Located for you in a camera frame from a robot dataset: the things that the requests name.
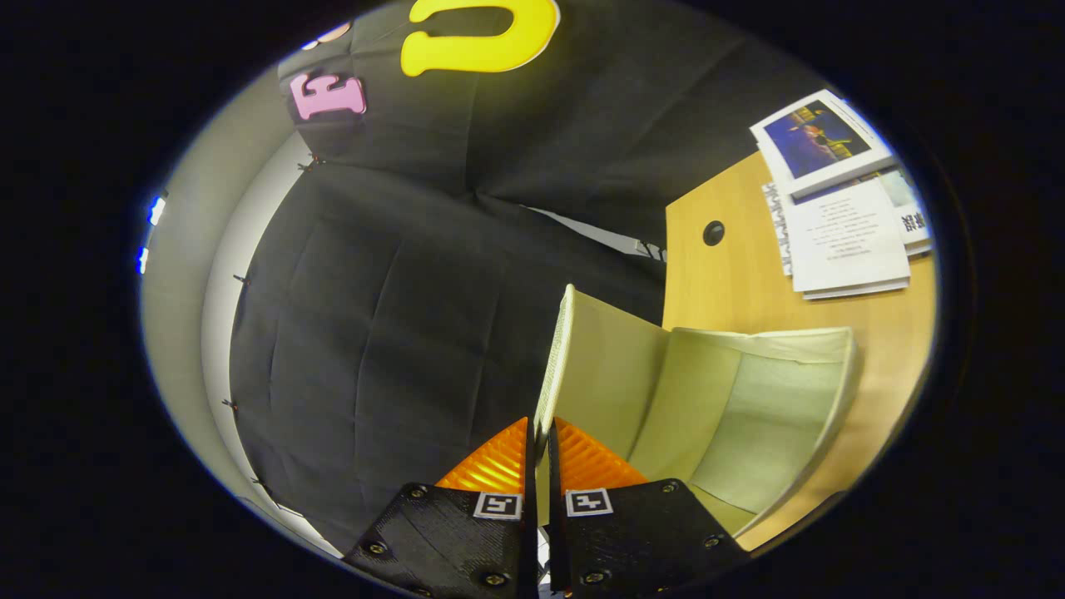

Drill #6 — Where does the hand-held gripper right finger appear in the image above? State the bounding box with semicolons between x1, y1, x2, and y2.
545;416;750;599

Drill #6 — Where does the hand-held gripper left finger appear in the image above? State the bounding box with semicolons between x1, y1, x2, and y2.
343;416;540;599

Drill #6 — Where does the cream fabric storage box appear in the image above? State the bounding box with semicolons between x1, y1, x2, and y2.
532;285;863;538

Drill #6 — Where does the striped spine book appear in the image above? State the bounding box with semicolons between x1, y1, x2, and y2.
760;182;793;277

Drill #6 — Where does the white text booklet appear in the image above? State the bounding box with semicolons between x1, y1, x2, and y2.
782;178;912;301

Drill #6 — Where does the blue night photo book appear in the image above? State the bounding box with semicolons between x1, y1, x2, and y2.
749;89;898;199

